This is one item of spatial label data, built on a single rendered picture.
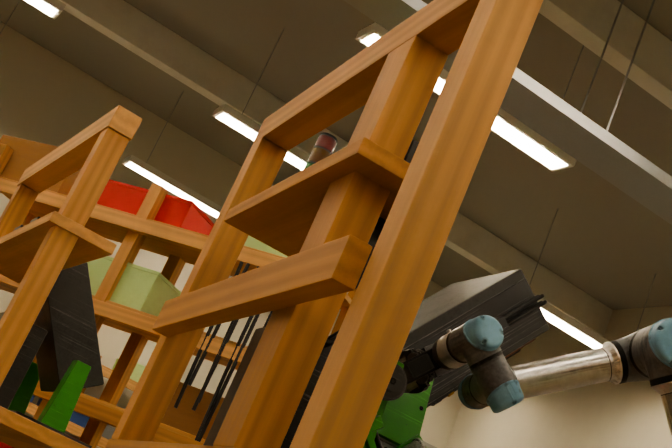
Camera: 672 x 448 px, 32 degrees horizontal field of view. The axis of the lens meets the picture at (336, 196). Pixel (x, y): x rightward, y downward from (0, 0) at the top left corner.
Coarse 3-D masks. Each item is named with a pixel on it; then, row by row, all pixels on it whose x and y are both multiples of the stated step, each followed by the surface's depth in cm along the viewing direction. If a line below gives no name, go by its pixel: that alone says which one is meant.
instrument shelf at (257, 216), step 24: (360, 144) 235; (312, 168) 259; (336, 168) 246; (360, 168) 241; (384, 168) 236; (264, 192) 289; (288, 192) 272; (312, 192) 266; (240, 216) 304; (264, 216) 296; (288, 216) 288; (312, 216) 281; (384, 216) 261; (264, 240) 315; (288, 240) 307
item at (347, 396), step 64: (512, 0) 219; (384, 64) 265; (512, 64) 216; (384, 128) 247; (448, 128) 209; (256, 192) 342; (384, 192) 245; (448, 192) 206; (384, 256) 201; (320, 320) 234; (384, 320) 197; (256, 384) 229; (320, 384) 197; (384, 384) 195
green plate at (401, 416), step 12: (432, 384) 271; (408, 396) 266; (420, 396) 268; (396, 408) 263; (408, 408) 265; (420, 408) 266; (384, 420) 261; (396, 420) 262; (408, 420) 264; (420, 420) 265; (384, 432) 259; (396, 432) 261; (408, 432) 262; (396, 444) 261
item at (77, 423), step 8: (104, 368) 1072; (112, 368) 1123; (136, 368) 1095; (144, 368) 1099; (104, 376) 1072; (136, 376) 1094; (128, 384) 1081; (136, 384) 1084; (32, 400) 1047; (40, 400) 1082; (32, 408) 1038; (72, 416) 1061; (80, 416) 1065; (72, 424) 1057; (80, 424) 1064; (72, 432) 1051; (80, 432) 1055; (104, 432) 1073; (112, 432) 1076; (104, 440) 1064
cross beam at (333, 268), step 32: (320, 256) 217; (352, 256) 207; (224, 288) 271; (256, 288) 246; (288, 288) 225; (320, 288) 214; (352, 288) 206; (160, 320) 318; (192, 320) 288; (224, 320) 273
